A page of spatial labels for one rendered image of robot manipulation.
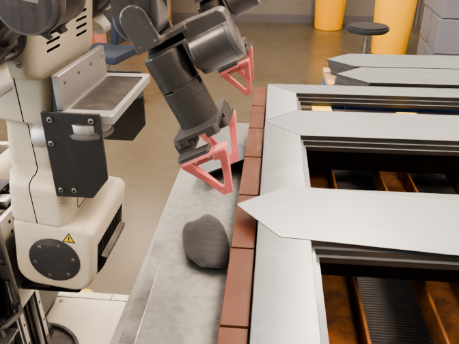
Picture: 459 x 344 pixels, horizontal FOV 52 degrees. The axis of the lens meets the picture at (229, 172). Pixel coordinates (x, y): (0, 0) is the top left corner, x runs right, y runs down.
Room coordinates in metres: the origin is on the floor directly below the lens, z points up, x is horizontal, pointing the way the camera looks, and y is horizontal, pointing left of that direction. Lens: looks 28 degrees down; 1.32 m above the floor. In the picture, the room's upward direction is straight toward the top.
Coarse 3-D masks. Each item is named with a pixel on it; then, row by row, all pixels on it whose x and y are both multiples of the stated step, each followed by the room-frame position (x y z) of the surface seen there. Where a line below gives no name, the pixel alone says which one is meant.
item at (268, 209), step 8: (272, 192) 0.81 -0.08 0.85; (280, 192) 0.81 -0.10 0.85; (256, 200) 0.78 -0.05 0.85; (264, 200) 0.78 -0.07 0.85; (272, 200) 0.78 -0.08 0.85; (280, 200) 0.78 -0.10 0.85; (256, 208) 0.75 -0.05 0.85; (264, 208) 0.75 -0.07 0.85; (272, 208) 0.75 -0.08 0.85; (280, 208) 0.75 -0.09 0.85; (256, 216) 0.72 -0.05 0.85; (264, 216) 0.72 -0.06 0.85; (272, 216) 0.72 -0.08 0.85; (280, 216) 0.72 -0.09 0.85; (264, 224) 0.70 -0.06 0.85; (272, 224) 0.70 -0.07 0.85; (280, 224) 0.70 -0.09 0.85; (280, 232) 0.67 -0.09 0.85
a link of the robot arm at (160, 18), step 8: (112, 0) 0.60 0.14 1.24; (120, 0) 0.60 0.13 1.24; (128, 0) 0.60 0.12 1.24; (136, 0) 0.59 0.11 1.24; (144, 0) 0.59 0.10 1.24; (152, 0) 0.59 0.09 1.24; (160, 0) 0.63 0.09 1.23; (168, 0) 0.65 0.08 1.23; (112, 8) 0.60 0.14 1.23; (120, 8) 0.60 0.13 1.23; (144, 8) 0.59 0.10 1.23; (152, 8) 0.59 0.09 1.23; (160, 8) 0.61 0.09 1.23; (168, 8) 0.65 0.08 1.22; (112, 16) 0.60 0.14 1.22; (152, 16) 0.59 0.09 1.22; (160, 16) 0.60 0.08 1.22; (168, 16) 0.65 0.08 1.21; (160, 24) 0.60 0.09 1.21; (120, 32) 0.60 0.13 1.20; (128, 40) 0.60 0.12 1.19
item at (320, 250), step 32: (320, 96) 1.42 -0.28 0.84; (352, 96) 1.41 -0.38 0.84; (384, 96) 1.40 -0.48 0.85; (384, 192) 0.81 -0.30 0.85; (416, 192) 0.81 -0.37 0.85; (320, 256) 0.64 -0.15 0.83; (352, 256) 0.64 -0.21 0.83; (384, 256) 0.63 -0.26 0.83; (416, 256) 0.63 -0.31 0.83; (448, 256) 0.62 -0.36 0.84; (320, 288) 0.56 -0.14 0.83; (320, 320) 0.48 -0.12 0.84
